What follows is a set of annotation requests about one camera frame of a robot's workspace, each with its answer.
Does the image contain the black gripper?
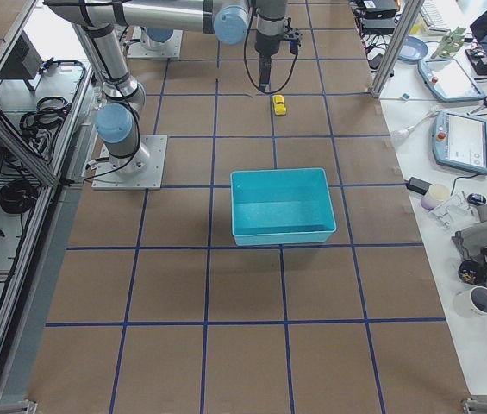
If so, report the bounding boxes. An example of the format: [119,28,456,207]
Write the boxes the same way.
[254,26,284,91]

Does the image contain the yellow beetle toy car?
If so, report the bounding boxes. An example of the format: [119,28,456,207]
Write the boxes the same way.
[272,94,287,116]

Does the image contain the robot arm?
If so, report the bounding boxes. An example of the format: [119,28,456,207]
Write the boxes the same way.
[140,27,174,50]
[46,1,290,179]

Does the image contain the black electronics box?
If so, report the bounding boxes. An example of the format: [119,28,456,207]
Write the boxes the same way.
[353,0,399,35]

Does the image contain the light blue plastic bin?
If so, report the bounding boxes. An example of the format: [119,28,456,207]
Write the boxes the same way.
[230,167,337,246]

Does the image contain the blue plate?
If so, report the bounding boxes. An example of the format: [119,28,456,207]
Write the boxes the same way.
[398,36,428,63]

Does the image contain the upper teach pendant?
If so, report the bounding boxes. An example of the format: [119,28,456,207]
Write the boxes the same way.
[417,59,485,103]

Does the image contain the teach pendant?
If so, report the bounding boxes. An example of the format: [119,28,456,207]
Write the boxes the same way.
[417,59,485,103]
[432,110,487,175]

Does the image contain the black power adapter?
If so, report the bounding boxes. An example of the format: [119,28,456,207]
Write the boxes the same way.
[405,177,432,196]

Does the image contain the lower teach pendant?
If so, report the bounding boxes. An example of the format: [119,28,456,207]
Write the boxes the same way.
[432,110,487,175]

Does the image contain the white paper cup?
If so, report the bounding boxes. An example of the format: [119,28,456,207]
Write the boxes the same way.
[421,184,450,210]

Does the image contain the grey control box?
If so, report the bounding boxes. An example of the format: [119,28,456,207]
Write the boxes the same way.
[0,31,43,92]

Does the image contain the small black bowl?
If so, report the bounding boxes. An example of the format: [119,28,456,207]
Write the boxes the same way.
[458,260,487,285]

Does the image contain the white mug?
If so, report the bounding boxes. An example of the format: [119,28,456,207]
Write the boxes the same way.
[453,286,487,317]

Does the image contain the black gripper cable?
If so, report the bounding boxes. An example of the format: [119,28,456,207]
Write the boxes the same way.
[242,12,301,95]

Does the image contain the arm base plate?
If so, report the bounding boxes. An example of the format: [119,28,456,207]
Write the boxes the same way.
[91,135,168,191]
[125,27,183,60]

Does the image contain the aluminium frame post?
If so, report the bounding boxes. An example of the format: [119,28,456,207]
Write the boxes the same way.
[371,0,424,98]

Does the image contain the coiled black cable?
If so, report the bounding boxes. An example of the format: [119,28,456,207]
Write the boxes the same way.
[0,177,40,216]

